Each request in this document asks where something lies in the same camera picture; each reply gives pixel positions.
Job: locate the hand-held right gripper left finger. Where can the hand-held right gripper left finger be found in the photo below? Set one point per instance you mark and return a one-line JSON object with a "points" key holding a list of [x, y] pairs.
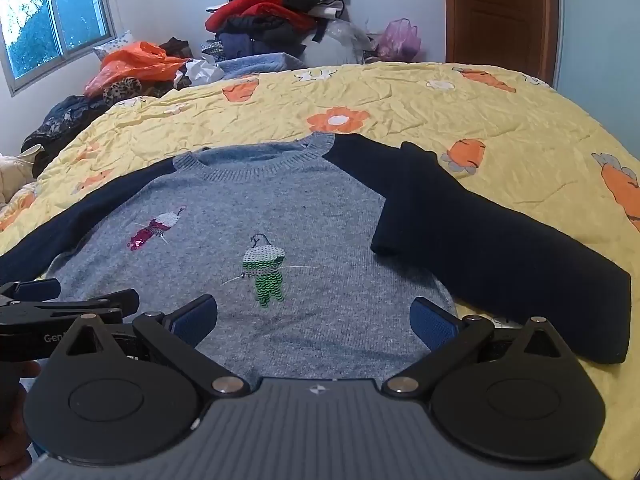
{"points": [[197, 317]]}

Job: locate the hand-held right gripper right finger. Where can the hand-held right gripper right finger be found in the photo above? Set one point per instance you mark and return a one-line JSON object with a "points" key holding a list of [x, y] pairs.
{"points": [[432, 325]]}

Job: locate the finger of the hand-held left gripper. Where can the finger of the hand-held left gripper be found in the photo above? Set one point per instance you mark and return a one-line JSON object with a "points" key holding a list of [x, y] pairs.
{"points": [[37, 290], [100, 304]]}

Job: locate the grey sweater with navy sleeves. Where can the grey sweater with navy sleeves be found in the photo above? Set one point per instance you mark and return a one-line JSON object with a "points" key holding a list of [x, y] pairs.
{"points": [[310, 220]]}

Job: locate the pile of clothes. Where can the pile of clothes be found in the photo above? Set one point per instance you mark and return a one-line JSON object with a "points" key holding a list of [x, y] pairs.
{"points": [[270, 10]]}

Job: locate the person's left hand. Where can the person's left hand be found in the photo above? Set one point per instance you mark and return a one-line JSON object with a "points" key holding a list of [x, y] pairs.
{"points": [[15, 440]]}

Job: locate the cream cloth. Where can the cream cloth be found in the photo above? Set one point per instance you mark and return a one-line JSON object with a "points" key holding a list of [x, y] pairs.
{"points": [[15, 175]]}

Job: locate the dark floral garment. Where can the dark floral garment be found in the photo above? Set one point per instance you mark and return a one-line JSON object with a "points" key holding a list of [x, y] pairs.
{"points": [[65, 120]]}

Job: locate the leopard print cloth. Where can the leopard print cloth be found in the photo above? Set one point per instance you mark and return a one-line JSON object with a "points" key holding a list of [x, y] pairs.
{"points": [[122, 90]]}

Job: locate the yellow quilt with orange print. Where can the yellow quilt with orange print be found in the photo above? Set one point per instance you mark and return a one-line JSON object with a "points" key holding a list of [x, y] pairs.
{"points": [[450, 110]]}

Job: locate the orange plastic bag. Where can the orange plastic bag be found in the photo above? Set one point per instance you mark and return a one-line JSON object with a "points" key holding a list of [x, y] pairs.
{"points": [[130, 62]]}

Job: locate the white crumpled plastic bag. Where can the white crumpled plastic bag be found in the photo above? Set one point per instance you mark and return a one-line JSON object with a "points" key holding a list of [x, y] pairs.
{"points": [[200, 72]]}

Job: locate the white patterned pillow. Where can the white patterned pillow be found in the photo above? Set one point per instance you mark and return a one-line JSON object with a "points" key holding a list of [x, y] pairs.
{"points": [[112, 45]]}

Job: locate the light blue knit garment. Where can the light blue knit garment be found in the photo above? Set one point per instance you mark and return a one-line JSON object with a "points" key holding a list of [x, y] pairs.
{"points": [[260, 64]]}

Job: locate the sliding glass window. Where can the sliding glass window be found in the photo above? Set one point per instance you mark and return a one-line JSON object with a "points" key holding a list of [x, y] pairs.
{"points": [[45, 25]]}

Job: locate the dark brown cloth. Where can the dark brown cloth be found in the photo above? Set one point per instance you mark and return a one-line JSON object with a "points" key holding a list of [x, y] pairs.
{"points": [[175, 47]]}

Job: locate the purple plastic bag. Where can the purple plastic bag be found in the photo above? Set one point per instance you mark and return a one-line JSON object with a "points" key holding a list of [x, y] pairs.
{"points": [[400, 42]]}

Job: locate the clear plastic bag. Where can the clear plastic bag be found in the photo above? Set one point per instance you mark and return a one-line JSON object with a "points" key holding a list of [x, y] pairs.
{"points": [[350, 40]]}

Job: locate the wooden door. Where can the wooden door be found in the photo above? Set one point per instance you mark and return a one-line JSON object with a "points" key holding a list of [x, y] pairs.
{"points": [[500, 10]]}

